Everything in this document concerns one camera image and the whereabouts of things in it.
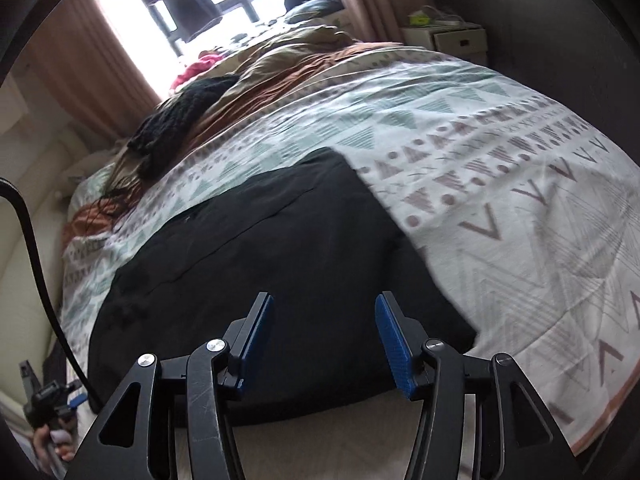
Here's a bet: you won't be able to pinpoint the person's left hand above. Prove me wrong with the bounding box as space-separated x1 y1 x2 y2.
31 421 77 465

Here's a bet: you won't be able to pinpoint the orange beige quilt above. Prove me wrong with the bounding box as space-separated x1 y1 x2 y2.
62 25 406 241

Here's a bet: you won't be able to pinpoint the black bag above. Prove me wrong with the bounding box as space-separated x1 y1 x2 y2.
285 0 342 23

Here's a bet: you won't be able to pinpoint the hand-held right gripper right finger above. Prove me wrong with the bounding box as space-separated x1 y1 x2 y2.
375 291 583 480

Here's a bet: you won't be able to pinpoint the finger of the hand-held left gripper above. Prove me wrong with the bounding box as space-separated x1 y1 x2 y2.
64 381 88 411

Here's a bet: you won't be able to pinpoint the dark knit blanket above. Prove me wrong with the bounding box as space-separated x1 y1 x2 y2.
127 74 241 178

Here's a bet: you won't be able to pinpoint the patterned white bed cover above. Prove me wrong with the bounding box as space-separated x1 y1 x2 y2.
60 52 640 461

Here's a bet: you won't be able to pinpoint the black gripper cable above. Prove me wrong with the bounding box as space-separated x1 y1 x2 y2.
0 176 103 413

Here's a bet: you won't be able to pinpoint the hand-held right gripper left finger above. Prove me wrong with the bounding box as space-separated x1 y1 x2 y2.
64 291 275 480

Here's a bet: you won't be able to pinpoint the pale green pillow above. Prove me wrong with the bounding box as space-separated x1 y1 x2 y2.
67 160 121 216

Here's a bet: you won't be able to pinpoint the green plastic item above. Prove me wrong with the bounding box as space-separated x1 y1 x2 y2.
407 7 441 28

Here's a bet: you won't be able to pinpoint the red crumpled clothes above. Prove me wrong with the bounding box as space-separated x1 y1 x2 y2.
170 50 226 93

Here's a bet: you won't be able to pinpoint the cream padded headboard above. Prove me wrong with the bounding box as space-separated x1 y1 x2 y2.
0 125 96 411

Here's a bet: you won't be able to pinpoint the black shirt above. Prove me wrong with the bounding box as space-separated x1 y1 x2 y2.
87 147 478 421

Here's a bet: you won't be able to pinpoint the white nightstand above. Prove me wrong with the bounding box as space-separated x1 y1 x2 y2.
402 25 488 66

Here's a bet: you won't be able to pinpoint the black cord bundle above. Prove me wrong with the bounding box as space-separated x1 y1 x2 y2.
82 180 146 233

